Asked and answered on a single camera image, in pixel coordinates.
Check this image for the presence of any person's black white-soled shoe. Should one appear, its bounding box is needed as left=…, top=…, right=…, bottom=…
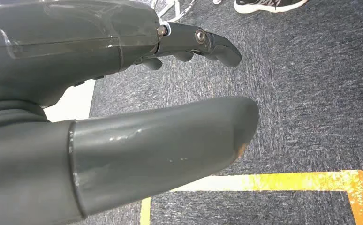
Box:
left=234, top=0, right=309, bottom=14

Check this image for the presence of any white table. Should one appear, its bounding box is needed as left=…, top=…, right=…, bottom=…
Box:
left=43, top=79, right=96, bottom=123

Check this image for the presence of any white metal chair base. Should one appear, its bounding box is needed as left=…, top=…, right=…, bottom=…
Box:
left=150, top=0, right=197, bottom=23

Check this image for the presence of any yellow floor tape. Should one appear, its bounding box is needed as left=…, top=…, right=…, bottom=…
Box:
left=139, top=170, right=363, bottom=225

